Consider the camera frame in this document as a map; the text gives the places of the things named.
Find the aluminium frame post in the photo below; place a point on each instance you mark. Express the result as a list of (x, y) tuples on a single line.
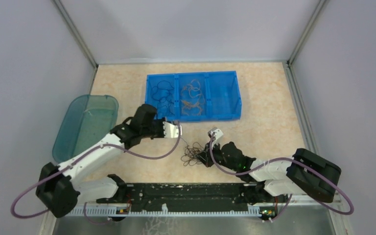
[(75, 32), (321, 4)]

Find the blue plastic divided bin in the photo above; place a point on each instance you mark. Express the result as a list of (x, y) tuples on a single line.
[(195, 96)]

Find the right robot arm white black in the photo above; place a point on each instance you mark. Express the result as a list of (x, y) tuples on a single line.
[(305, 173)]

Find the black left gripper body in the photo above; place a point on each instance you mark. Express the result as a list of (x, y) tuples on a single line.
[(156, 129)]

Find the aluminium frame post right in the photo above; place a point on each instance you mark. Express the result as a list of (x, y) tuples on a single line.
[(321, 4)]

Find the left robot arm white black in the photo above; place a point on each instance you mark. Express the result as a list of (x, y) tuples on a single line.
[(61, 187)]

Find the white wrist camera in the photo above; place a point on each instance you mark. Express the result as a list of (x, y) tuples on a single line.
[(215, 135), (172, 130)]

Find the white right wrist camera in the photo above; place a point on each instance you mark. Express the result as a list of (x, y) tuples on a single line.
[(215, 135)]

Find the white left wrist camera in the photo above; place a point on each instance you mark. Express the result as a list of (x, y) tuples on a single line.
[(172, 130)]

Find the aluminium frame post left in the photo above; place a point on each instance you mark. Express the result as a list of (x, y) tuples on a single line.
[(75, 32)]

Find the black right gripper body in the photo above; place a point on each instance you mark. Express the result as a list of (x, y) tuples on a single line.
[(217, 154)]

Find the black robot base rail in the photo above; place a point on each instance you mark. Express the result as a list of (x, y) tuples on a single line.
[(185, 200)]

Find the teal translucent plastic basin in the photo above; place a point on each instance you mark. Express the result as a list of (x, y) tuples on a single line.
[(88, 119)]

